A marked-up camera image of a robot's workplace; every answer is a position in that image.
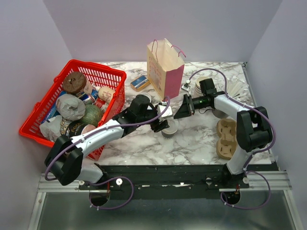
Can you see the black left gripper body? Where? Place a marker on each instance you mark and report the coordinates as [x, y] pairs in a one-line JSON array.
[[155, 125]]

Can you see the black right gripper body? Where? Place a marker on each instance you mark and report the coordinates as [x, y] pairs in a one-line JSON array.
[[199, 102]]

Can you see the white plastic cup lid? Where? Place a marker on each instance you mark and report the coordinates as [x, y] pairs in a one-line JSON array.
[[173, 124]]

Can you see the black paper coffee cup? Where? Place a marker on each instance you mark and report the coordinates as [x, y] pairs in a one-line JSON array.
[[168, 133]]

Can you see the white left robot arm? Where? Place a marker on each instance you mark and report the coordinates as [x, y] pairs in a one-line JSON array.
[[65, 160]]

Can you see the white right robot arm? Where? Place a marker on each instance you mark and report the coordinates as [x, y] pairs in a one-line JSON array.
[[253, 131]]

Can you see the stack of paper cups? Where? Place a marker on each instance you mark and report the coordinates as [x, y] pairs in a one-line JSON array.
[[202, 89]]

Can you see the blue and tan small box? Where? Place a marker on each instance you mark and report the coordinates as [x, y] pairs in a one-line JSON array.
[[139, 83]]

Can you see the cardboard cup carrier tray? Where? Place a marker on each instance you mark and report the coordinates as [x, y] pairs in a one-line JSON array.
[[227, 142]]

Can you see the bundle of wrapped straws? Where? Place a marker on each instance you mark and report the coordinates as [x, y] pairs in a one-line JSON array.
[[237, 88]]

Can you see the pink and cream paper bag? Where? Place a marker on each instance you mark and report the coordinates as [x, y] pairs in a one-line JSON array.
[[165, 67]]

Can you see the red plastic shopping basket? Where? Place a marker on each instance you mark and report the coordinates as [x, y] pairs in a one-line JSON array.
[[84, 95]]

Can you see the beige bottle with red print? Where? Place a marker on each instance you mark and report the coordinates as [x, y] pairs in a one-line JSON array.
[[105, 93]]

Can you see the green round melon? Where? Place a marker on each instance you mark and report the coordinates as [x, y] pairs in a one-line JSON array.
[[92, 115]]

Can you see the black cup noodle container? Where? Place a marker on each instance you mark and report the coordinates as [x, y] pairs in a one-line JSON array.
[[77, 128]]

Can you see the brown round cork lid jar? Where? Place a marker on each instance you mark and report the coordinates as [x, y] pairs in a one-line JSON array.
[[74, 83]]

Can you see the grey wrapped bundle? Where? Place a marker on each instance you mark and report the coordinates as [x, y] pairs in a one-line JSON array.
[[70, 107]]

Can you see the white printed plastic bag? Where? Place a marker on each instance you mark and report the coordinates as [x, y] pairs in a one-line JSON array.
[[54, 127]]

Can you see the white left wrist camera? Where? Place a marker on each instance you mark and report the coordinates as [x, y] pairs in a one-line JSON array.
[[164, 110]]

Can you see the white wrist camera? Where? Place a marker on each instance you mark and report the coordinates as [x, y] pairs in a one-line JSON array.
[[186, 87], [164, 110]]

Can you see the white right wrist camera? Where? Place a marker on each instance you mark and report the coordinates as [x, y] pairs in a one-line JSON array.
[[186, 87]]

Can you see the aluminium frame rail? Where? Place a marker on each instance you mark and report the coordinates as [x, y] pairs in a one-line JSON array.
[[55, 186]]

